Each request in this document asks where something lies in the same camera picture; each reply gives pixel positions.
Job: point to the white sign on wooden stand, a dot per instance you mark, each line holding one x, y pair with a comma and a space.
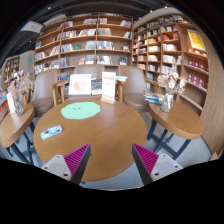
108, 87

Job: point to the right brown armchair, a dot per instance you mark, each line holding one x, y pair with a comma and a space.
133, 91

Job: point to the right wooden side table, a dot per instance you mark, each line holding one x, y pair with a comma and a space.
181, 120

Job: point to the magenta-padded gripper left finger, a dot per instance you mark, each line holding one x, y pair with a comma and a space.
70, 167

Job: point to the wooden bookshelf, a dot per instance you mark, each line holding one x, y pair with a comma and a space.
157, 43
84, 39

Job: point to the left wooden side table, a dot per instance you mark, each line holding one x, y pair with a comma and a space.
13, 126

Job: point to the left vase with dried flowers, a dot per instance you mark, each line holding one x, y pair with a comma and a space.
21, 84

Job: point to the white framed picture card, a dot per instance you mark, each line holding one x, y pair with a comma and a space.
80, 84

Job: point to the round wooden centre table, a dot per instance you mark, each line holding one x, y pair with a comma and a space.
110, 133

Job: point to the left brown armchair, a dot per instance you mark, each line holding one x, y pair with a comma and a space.
42, 99

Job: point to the wooden side table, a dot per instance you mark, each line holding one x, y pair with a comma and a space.
13, 126
181, 120

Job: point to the small white card sign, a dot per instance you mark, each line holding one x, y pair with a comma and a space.
10, 101

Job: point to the stack of books on chair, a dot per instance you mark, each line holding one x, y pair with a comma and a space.
152, 97

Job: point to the glass vase with dried flowers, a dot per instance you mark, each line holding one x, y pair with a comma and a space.
172, 83

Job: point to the blue patterned computer mouse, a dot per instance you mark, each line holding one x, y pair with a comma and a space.
50, 132

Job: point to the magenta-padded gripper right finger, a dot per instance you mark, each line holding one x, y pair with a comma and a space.
152, 166

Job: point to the green round mouse pad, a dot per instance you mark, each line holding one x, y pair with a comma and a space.
80, 110

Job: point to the yellow poster on shelf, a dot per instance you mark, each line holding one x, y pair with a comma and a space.
195, 40

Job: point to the centre wooden bookshelf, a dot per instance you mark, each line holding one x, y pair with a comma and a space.
84, 39

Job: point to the right wooden bookshelf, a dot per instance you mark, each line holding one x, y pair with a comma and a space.
157, 43

